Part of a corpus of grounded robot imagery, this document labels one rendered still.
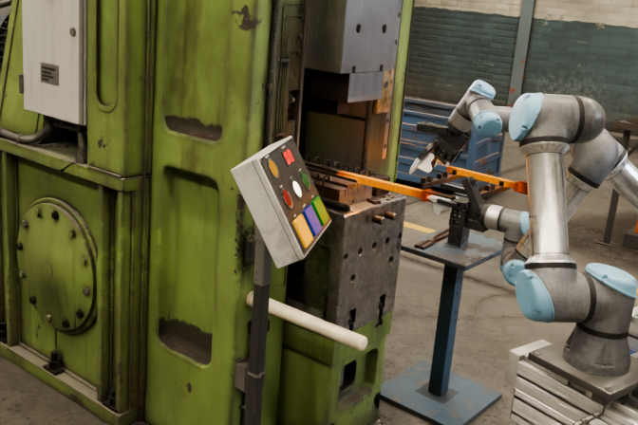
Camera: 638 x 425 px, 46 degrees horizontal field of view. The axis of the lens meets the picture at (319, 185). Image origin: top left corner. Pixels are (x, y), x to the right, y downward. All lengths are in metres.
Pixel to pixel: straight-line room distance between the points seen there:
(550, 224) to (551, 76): 8.50
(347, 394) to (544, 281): 1.33
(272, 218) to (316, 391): 1.00
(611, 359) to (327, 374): 1.14
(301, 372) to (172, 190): 0.79
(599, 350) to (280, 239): 0.80
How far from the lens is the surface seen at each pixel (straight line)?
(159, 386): 2.89
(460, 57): 10.80
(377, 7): 2.51
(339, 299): 2.56
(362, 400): 2.94
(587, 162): 2.14
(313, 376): 2.74
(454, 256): 2.92
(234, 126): 2.33
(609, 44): 10.01
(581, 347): 1.88
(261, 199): 1.89
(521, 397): 2.03
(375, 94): 2.56
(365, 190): 2.63
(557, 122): 1.84
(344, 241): 2.48
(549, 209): 1.81
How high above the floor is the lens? 1.62
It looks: 15 degrees down
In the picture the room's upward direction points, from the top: 5 degrees clockwise
